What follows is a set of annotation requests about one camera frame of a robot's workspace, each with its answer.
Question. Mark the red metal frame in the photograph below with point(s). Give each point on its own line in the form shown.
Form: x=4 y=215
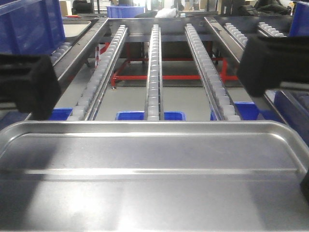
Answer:
x=117 y=75

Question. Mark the blue bin below right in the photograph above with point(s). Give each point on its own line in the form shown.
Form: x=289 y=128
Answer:
x=288 y=107

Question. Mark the blue bin below left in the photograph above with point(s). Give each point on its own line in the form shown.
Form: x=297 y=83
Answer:
x=15 y=116

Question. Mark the right white roller track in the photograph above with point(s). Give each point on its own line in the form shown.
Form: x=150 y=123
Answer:
x=207 y=70

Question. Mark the far right roller track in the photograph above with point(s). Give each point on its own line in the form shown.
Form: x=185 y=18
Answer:
x=269 y=31

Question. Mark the beige tray far left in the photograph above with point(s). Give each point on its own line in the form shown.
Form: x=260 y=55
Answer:
x=75 y=28

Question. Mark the silver ribbed metal tray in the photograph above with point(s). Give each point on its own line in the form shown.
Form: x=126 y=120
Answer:
x=152 y=177

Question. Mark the steel right divider rail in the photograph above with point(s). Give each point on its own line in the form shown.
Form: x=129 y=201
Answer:
x=232 y=52

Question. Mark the blue crate right edge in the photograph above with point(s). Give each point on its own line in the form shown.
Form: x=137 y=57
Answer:
x=300 y=21

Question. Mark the left white roller track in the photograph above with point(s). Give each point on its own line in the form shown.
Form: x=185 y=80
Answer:
x=89 y=103

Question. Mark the middle white roller track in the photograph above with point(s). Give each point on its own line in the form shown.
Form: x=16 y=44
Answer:
x=154 y=110

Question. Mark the right lane roller track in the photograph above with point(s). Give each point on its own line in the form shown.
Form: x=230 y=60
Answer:
x=237 y=35

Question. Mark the blue bin below centre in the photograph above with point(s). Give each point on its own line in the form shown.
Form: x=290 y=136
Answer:
x=139 y=115

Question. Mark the large blue crate upper left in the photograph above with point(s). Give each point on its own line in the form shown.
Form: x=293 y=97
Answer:
x=30 y=27

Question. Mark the far left lane roller track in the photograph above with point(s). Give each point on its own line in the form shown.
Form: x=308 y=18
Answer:
x=57 y=55

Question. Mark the blue bin below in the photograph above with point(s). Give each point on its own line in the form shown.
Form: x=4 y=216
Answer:
x=15 y=116
x=139 y=115
x=288 y=107

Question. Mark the steel divider rail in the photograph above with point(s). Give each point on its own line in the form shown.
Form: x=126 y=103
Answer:
x=72 y=61
x=232 y=52

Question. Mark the steel left divider rail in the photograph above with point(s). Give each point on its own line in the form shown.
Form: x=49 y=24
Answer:
x=72 y=61

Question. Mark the lane roller track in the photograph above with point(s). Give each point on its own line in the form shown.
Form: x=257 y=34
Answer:
x=237 y=35
x=57 y=55

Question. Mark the white roller track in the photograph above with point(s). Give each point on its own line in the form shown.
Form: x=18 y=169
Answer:
x=89 y=103
x=207 y=70
x=154 y=110

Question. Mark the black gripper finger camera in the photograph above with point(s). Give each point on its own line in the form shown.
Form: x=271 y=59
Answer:
x=304 y=185
x=274 y=63
x=30 y=82

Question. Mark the far blue bin background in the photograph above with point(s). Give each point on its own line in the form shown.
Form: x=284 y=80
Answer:
x=124 y=11

